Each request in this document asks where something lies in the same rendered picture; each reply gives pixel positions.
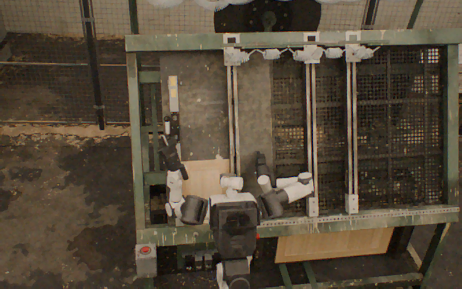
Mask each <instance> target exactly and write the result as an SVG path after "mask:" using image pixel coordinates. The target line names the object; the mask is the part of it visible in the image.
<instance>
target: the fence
mask: <svg viewBox="0 0 462 289"><path fill-rule="evenodd" d="M173 77H175V82H176V86H171V78H173ZM169 89H170V112H176V111H178V112H179V108H178V93H177V76H169ZM172 89H176V97H171V90H172ZM176 148H177V152H178V155H179V158H180V160H181V152H180V143H179V144H177V146H176ZM176 226H184V223H183V222H181V221H180V219H178V218H176Z"/></svg>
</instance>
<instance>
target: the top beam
mask: <svg viewBox="0 0 462 289"><path fill-rule="evenodd" d="M345 32H360V40H390V43H369V44H368V45H365V47H379V46H380V47H390V46H419V45H449V44H461V43H462V28H435V29H402V30H362V31H325V32H252V33H215V34H143V35H125V36H124V44H125V52H126V53H132V52H135V53H162V52H218V51H223V47H220V45H219V44H220V43H223V34H239V40H240V43H265V42H297V41H303V33H319V41H345ZM330 47H331V48H333V47H346V44H332V45H325V46H324V47H322V48H330ZM275 48H276V49H289V48H290V49H304V45H273V46H243V47H242V48H240V51H247V50H255V49H256V50H257V49H258V50H267V49H275Z"/></svg>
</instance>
